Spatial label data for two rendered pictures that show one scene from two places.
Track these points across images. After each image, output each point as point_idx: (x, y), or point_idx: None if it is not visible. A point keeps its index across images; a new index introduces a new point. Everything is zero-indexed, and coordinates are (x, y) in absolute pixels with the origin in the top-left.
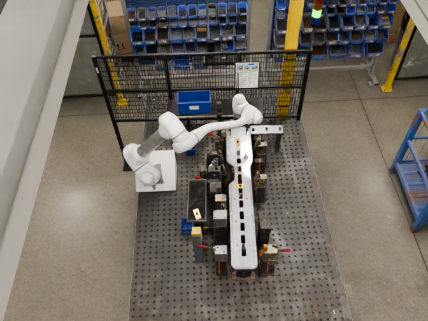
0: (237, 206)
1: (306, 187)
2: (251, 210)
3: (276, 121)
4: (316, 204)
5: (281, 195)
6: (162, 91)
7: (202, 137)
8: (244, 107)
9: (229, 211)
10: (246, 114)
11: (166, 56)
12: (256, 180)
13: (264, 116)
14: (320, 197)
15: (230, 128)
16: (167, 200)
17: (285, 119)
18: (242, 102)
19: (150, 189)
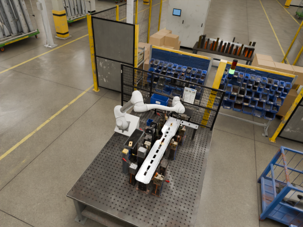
0: (154, 151)
1: (199, 161)
2: (161, 156)
3: (199, 127)
4: (201, 172)
5: (183, 160)
6: (147, 91)
7: (150, 109)
8: (176, 103)
9: (149, 152)
10: (176, 106)
11: (153, 73)
12: (171, 143)
13: (193, 122)
14: (204, 170)
15: (171, 118)
16: (125, 140)
17: (204, 127)
18: (176, 100)
19: (121, 132)
